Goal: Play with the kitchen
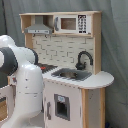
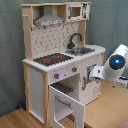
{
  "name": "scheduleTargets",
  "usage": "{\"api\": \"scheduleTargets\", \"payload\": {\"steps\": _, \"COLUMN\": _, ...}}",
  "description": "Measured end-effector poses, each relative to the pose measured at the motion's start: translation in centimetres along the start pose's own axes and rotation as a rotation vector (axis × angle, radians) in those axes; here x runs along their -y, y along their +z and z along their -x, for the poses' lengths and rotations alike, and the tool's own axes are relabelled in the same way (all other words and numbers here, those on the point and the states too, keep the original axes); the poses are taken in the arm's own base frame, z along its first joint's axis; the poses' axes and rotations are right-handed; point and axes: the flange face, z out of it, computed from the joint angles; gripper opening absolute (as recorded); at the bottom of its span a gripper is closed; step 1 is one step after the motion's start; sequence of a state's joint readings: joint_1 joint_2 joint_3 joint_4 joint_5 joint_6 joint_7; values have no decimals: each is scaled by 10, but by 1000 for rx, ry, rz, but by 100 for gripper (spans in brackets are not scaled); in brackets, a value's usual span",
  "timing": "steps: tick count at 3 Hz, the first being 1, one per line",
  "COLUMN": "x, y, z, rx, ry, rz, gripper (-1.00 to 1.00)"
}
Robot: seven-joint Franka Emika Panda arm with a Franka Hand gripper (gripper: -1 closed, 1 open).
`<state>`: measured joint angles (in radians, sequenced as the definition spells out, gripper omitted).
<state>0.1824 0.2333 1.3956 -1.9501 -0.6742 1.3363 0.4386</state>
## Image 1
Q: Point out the black toy stovetop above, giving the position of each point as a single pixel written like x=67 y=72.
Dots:
x=45 y=67

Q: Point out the grey range hood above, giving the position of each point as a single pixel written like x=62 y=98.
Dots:
x=39 y=27

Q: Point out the black toy faucet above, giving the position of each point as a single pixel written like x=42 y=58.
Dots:
x=81 y=65

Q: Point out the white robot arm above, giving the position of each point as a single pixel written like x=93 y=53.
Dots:
x=21 y=62

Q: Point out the grey toy sink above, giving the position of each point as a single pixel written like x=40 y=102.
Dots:
x=71 y=74

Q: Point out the wooden toy kitchen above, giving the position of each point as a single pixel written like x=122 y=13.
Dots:
x=87 y=97

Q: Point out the white toy microwave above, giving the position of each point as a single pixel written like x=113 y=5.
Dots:
x=73 y=24

